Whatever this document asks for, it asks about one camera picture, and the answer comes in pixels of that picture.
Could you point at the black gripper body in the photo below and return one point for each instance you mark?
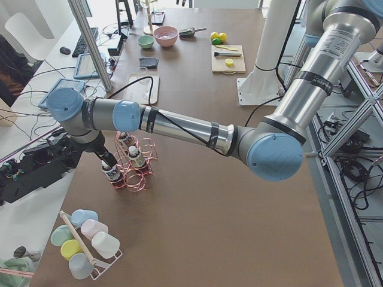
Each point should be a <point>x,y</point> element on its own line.
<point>99,146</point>

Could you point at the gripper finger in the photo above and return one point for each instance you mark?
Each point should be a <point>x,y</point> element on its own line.
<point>105,161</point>
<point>111,160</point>

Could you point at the copper wire bottle basket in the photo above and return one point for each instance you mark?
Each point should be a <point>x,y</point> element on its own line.
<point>134,181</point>

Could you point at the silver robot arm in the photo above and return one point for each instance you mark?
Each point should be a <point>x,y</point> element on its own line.
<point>316,13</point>
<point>273,149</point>

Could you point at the tea bottle white cap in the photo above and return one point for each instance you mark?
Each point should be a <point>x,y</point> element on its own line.
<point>137,160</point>
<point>125,140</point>
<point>113,174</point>

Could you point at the blue teach pendant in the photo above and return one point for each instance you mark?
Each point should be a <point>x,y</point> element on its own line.
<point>85,69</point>
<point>61,89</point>

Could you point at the blue plastic cup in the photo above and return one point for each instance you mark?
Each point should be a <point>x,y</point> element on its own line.
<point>79,216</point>

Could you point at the pink plastic cup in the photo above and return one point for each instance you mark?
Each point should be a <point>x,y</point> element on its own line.
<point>90,227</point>

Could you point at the clear wine glass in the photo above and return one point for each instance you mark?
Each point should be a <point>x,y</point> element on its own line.
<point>141,76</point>

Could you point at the cream rabbit tray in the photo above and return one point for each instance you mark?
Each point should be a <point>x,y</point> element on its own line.
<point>138,92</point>

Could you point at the white plastic cup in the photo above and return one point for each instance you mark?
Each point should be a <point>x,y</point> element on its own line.
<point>105,244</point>

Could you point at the green plastic cup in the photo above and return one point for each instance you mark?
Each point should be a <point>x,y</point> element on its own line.
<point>60,235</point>

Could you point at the yellow plastic cup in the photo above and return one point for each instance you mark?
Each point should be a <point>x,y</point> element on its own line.
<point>69,248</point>

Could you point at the grey folded cloth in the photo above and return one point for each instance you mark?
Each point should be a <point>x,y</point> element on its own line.
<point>149,62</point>

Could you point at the black keyboard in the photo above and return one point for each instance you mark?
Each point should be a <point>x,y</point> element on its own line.
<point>81,46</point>

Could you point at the black computer mouse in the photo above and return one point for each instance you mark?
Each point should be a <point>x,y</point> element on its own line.
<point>65,50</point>

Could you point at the white cup rack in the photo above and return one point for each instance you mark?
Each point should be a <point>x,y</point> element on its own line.
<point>100,264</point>

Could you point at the grey plastic cup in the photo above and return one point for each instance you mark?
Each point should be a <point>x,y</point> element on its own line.
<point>80,266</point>

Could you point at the green bowl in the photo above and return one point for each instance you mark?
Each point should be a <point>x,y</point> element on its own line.
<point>145,41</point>

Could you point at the wooden cup stand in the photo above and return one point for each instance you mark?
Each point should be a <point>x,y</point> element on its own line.
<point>150,28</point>

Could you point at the steel jigger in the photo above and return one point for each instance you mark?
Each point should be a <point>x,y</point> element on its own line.
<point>22,252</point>

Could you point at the pink bowl of ice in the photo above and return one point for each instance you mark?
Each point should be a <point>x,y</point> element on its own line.
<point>166,36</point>

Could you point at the black glass rack tray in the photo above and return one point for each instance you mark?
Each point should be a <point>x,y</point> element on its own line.
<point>157,17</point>

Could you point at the bamboo cutting board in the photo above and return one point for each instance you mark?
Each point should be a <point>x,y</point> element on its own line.
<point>218,63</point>

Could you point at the metal ice scoop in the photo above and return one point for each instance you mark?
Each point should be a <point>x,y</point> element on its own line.
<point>190,32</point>

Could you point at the steel muddler black tip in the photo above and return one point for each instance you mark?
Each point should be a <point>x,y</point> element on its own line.
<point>225,54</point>

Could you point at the lemon half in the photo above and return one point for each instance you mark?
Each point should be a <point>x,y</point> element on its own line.
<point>229,62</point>

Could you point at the yellow plastic knife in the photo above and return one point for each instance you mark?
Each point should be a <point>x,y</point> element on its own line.
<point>226,47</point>

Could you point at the aluminium frame post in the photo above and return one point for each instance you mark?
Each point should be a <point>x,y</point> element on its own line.
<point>81,19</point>

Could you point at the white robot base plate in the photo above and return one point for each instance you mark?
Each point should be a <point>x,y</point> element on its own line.
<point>253,92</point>

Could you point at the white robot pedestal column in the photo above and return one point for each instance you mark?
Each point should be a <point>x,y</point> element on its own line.
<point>280,18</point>

